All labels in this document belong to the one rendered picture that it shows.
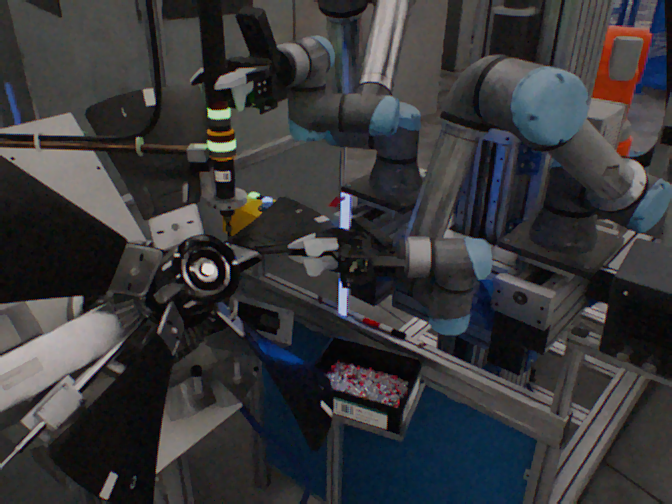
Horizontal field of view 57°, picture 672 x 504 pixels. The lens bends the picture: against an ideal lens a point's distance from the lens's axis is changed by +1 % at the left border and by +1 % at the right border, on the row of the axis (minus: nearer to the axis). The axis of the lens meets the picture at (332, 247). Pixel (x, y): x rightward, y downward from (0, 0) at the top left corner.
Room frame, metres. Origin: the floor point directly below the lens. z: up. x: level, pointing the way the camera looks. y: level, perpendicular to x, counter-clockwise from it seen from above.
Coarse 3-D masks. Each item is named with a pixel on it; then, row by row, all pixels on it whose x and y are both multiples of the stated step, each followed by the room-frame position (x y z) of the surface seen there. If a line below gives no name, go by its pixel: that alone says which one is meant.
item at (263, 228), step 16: (272, 208) 1.14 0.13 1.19; (288, 208) 1.15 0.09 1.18; (304, 208) 1.16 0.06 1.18; (256, 224) 1.07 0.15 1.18; (272, 224) 1.07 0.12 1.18; (288, 224) 1.07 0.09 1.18; (304, 224) 1.08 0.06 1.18; (320, 224) 1.10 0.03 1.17; (240, 240) 0.99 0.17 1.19; (256, 240) 0.99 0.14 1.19; (272, 240) 0.99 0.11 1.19; (288, 240) 1.00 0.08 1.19
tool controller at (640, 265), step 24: (624, 264) 0.85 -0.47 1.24; (648, 264) 0.84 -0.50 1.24; (624, 288) 0.81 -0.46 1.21; (648, 288) 0.80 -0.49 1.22; (624, 312) 0.82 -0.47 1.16; (648, 312) 0.80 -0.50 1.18; (624, 336) 0.83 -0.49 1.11; (648, 336) 0.80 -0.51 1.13; (624, 360) 0.81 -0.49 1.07; (648, 360) 0.79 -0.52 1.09
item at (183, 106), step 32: (128, 96) 1.07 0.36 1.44; (192, 96) 1.09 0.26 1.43; (96, 128) 1.03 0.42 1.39; (128, 128) 1.03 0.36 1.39; (160, 128) 1.03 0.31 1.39; (192, 128) 1.04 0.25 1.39; (128, 160) 1.00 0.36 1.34; (160, 160) 0.99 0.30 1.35; (160, 192) 0.96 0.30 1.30; (192, 192) 0.95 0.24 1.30
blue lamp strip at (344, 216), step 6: (342, 192) 1.22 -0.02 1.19; (348, 198) 1.21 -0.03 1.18; (342, 204) 1.22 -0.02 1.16; (348, 204) 1.21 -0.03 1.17; (342, 210) 1.22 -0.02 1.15; (348, 210) 1.21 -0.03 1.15; (342, 216) 1.22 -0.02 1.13; (348, 216) 1.21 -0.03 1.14; (342, 222) 1.22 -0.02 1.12; (348, 222) 1.21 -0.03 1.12; (348, 228) 1.21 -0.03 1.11; (342, 294) 1.22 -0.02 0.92; (342, 300) 1.22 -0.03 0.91; (342, 306) 1.22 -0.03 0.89; (342, 312) 1.22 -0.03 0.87
